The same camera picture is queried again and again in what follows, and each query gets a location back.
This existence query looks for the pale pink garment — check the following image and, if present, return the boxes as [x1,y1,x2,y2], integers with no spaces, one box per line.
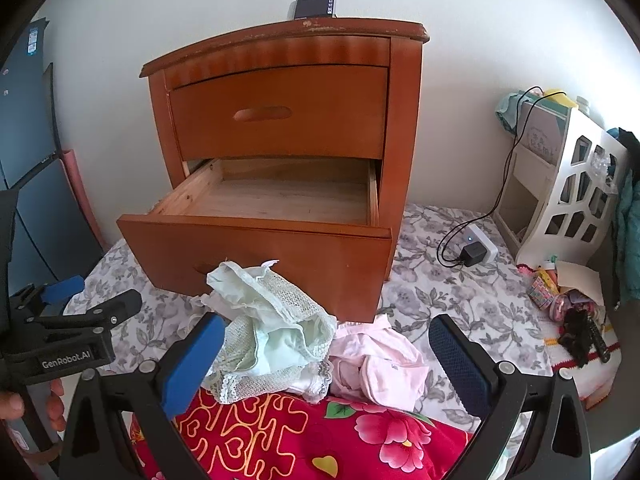
[328,314,430,412]

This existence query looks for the pile of colourful toys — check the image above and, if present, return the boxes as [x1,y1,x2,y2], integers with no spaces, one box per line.
[516,260,606,370]

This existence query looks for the red floral blanket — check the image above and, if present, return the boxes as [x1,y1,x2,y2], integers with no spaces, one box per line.
[128,386,474,480]

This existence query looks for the wooden nightstand cabinet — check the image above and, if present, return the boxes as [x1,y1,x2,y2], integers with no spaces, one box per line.
[118,18,427,302]

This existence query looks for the black charger plug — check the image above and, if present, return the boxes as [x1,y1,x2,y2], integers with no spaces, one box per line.
[460,242,488,266]

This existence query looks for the person's left hand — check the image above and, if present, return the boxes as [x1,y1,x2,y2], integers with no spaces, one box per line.
[0,378,66,431]

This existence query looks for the black charger cable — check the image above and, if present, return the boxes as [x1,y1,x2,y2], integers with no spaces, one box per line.
[436,84,566,269]

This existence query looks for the mint green lace underwear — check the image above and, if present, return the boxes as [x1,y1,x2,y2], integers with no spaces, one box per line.
[201,261,337,404]

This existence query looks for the dark blue refrigerator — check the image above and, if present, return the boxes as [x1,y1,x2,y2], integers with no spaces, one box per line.
[1,18,103,294]

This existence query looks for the white cutout shelf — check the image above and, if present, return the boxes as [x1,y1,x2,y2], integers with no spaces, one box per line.
[494,96,628,269]

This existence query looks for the black remote control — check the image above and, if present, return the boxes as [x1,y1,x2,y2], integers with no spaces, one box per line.
[588,318,611,363]

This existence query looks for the white power strip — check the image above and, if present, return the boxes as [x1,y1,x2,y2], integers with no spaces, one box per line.
[461,223,498,266]

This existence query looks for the dark teal hanging clothes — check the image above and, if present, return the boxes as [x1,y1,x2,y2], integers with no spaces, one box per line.
[608,128,640,306]

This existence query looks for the wooden drawer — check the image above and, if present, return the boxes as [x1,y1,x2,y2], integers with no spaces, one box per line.
[170,65,387,159]
[117,158,392,322]

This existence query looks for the crocheted striped mat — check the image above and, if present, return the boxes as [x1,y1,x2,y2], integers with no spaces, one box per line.
[537,309,624,411]

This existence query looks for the pink rolled mat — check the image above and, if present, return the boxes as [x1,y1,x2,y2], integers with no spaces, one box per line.
[61,150,108,250]

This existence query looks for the teal cloth on shelf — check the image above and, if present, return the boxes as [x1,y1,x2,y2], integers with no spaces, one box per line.
[495,87,542,134]

